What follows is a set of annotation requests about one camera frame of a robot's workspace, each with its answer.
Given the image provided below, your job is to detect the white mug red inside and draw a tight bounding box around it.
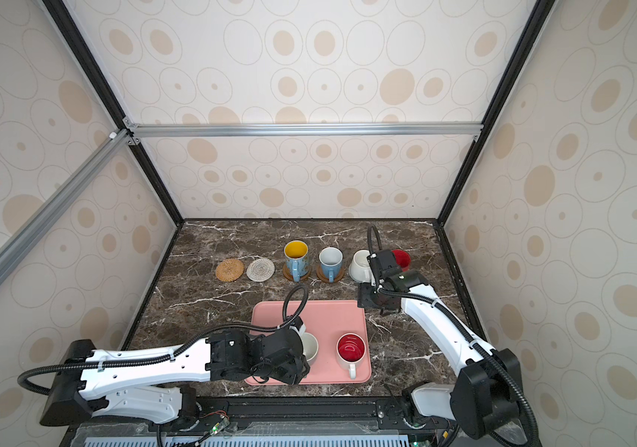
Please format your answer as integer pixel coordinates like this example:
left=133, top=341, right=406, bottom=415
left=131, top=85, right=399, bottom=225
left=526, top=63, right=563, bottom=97
left=335, top=333, right=367, bottom=380

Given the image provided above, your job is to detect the white mug back row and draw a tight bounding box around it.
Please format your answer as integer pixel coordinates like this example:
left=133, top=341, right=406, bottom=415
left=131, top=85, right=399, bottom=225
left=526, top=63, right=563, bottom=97
left=349, top=250, right=373, bottom=284

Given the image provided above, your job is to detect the aluminium frame rail back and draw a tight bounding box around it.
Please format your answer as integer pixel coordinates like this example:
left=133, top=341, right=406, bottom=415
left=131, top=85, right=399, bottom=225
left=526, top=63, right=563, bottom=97
left=129, top=121, right=484, bottom=139

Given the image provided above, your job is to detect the brown wooden coaster far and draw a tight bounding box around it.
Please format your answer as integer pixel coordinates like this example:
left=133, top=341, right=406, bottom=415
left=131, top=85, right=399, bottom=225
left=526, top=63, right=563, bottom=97
left=316, top=264, right=346, bottom=284

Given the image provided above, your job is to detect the blue floral mug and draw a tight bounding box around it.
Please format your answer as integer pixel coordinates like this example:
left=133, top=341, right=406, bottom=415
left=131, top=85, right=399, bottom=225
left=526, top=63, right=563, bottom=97
left=320, top=247, right=344, bottom=268

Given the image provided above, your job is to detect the aluminium frame rail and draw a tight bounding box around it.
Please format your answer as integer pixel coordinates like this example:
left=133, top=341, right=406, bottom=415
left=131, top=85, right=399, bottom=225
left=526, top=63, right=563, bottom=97
left=0, top=130, right=130, bottom=286
left=129, top=121, right=484, bottom=139

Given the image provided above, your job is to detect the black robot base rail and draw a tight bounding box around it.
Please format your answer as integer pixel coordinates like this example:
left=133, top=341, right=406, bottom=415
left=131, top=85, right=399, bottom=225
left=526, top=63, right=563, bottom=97
left=60, top=393, right=543, bottom=447

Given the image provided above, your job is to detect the black right corner post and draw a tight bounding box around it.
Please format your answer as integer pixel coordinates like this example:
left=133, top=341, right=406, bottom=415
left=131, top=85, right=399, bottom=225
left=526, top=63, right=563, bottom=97
left=437, top=0, right=556, bottom=228

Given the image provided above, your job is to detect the blue butterfly mug yellow inside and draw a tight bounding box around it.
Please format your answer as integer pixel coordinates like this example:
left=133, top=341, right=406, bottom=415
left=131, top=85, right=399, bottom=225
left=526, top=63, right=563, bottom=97
left=283, top=240, right=310, bottom=282

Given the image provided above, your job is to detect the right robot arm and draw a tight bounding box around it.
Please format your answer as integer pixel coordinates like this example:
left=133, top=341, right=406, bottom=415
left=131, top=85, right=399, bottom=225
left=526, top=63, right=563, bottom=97
left=358, top=225, right=540, bottom=446

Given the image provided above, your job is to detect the pink plastic tray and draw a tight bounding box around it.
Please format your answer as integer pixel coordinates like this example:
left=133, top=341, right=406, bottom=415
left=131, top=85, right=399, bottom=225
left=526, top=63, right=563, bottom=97
left=242, top=299, right=373, bottom=387

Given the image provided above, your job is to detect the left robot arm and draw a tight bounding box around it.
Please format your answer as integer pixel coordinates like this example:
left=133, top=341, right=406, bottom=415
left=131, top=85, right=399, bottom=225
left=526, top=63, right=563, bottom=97
left=17, top=284, right=310, bottom=427

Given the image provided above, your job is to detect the brown wooden coaster near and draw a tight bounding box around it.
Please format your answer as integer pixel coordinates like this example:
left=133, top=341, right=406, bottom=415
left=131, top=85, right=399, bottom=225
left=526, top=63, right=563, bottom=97
left=281, top=263, right=312, bottom=283

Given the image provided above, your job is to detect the white mug row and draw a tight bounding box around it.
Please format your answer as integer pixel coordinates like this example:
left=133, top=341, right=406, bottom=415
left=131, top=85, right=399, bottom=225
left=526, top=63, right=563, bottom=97
left=300, top=333, right=320, bottom=365
left=349, top=250, right=373, bottom=284

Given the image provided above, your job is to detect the red mug black handle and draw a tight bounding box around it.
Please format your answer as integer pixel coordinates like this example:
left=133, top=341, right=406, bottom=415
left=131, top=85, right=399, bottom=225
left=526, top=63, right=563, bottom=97
left=392, top=250, right=412, bottom=271

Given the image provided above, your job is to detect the white multicolour stitched coaster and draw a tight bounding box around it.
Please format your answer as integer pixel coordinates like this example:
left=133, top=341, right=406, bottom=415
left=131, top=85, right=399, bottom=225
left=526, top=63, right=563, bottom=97
left=246, top=257, right=276, bottom=282

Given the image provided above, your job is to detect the aluminium frame rail left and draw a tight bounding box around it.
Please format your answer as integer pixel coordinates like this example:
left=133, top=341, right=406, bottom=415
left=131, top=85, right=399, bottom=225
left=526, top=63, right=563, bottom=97
left=0, top=130, right=130, bottom=286

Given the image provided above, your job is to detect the woven rattan round coaster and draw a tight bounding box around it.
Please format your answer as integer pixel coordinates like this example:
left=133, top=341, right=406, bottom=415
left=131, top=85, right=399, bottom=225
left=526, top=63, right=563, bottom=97
left=215, top=258, right=244, bottom=282

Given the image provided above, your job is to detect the white mug front row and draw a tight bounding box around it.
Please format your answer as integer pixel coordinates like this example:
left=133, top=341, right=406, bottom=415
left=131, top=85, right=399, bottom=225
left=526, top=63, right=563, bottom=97
left=300, top=333, right=320, bottom=365

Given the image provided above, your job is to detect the brown wooden coaster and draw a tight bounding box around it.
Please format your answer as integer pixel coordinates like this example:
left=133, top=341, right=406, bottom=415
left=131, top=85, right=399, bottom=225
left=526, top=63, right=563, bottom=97
left=316, top=264, right=346, bottom=284
left=281, top=263, right=312, bottom=283

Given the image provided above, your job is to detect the black corner frame post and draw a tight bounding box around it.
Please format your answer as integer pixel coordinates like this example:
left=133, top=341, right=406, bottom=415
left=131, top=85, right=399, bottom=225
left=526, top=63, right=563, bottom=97
left=42, top=0, right=184, bottom=227

